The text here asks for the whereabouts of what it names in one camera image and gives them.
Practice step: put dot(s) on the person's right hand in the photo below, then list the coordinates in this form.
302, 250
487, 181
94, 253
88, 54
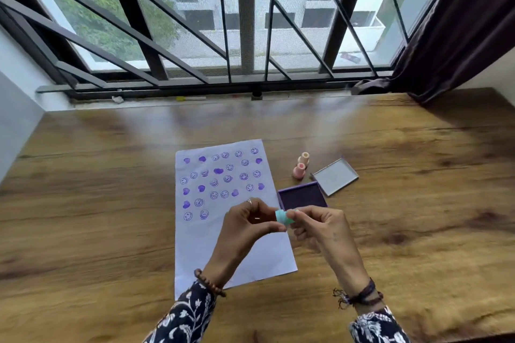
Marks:
332, 234

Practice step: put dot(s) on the person's left hand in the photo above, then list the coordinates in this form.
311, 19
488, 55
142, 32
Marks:
235, 234

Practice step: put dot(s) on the person's right thumb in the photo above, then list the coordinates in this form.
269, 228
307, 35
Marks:
303, 213

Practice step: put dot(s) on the person's left thumb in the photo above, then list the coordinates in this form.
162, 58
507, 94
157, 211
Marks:
267, 228

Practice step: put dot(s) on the small teal stamp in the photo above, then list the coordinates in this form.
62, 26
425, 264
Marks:
283, 217

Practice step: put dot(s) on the person's left forearm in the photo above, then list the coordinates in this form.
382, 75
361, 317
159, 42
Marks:
185, 314

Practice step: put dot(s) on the person's right forearm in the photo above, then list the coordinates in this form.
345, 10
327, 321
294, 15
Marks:
374, 324

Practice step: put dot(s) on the purple ink pad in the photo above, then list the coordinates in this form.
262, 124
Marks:
301, 196

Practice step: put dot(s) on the small pink stamp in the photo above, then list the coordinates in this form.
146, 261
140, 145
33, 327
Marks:
298, 172

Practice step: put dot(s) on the clear ink pad lid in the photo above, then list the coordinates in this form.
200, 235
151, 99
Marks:
334, 176

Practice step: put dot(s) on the small peach stamp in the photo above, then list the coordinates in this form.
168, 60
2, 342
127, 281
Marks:
303, 158

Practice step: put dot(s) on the white paper with purple stamps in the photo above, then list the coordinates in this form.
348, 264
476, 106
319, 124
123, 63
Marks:
219, 186

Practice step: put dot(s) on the black window latch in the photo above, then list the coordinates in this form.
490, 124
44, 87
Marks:
256, 95

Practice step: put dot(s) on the yellow and white stick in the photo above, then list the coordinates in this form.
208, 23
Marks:
189, 98

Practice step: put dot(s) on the small white scrap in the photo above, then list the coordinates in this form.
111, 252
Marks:
117, 99

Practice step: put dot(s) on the white building outside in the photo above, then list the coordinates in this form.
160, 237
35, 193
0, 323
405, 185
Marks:
297, 1

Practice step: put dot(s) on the black metal window grille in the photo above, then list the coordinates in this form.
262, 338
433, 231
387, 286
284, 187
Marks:
136, 29

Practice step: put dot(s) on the dark purple curtain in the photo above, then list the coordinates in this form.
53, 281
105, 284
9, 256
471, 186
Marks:
462, 25

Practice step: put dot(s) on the green tree outside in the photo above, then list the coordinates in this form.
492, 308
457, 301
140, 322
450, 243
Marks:
92, 1

